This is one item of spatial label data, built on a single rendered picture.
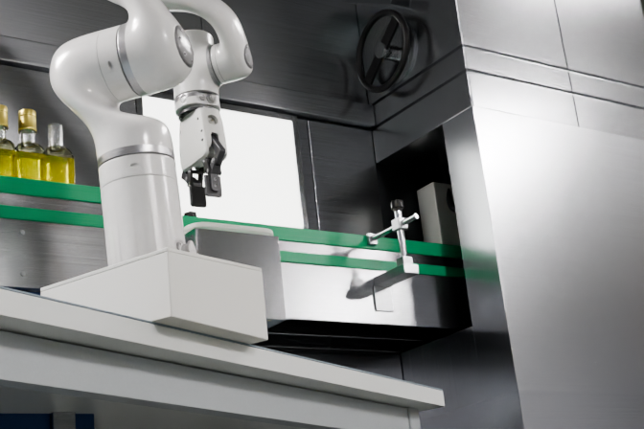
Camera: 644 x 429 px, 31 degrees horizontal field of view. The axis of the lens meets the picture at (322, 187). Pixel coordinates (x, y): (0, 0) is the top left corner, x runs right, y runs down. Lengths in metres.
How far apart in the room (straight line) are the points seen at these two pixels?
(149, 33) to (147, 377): 0.54
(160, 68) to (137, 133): 0.11
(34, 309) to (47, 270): 0.64
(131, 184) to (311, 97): 1.18
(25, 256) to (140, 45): 0.46
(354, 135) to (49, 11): 0.82
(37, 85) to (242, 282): 0.93
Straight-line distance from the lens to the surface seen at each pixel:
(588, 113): 2.99
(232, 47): 2.16
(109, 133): 1.82
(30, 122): 2.33
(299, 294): 2.44
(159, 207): 1.77
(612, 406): 2.72
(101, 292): 1.68
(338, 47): 3.05
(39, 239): 2.09
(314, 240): 2.52
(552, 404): 2.59
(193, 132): 2.15
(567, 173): 2.85
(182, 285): 1.63
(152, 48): 1.84
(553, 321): 2.65
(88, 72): 1.87
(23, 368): 1.48
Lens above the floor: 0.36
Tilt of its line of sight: 20 degrees up
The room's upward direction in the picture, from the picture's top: 6 degrees counter-clockwise
